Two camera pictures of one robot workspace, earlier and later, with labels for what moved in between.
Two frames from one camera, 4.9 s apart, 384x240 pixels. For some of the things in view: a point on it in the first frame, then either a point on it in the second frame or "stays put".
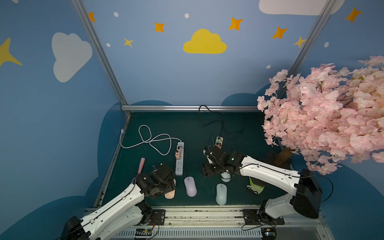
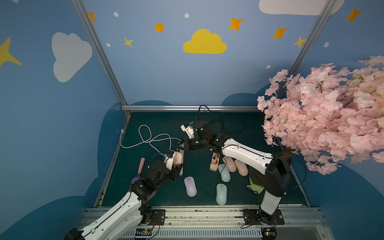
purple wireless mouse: x=191 y=187 stays put
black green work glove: x=256 y=185 stays put
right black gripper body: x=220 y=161 to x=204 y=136
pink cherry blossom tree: x=327 y=114 stays put
